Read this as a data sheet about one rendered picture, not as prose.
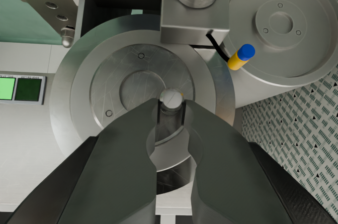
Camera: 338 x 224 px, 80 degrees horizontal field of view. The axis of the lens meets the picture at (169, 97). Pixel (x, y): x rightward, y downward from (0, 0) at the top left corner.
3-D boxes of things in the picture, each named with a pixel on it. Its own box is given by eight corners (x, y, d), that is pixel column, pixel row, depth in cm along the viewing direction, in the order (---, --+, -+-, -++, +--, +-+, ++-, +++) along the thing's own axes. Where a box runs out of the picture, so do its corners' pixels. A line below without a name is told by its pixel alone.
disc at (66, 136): (234, 18, 18) (238, 199, 15) (232, 21, 18) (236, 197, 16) (62, 7, 17) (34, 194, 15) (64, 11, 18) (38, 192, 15)
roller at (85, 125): (216, 32, 17) (217, 176, 15) (181, 93, 43) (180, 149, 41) (78, 24, 17) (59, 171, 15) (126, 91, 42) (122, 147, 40)
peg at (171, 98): (167, 82, 12) (188, 93, 12) (165, 92, 14) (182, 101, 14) (155, 103, 11) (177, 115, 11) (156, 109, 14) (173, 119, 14)
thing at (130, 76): (121, 25, 15) (212, 70, 15) (125, 38, 17) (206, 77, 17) (67, 116, 14) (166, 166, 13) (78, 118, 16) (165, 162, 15)
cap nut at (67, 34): (73, 27, 50) (71, 45, 49) (79, 35, 53) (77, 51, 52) (58, 26, 49) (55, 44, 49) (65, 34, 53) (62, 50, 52)
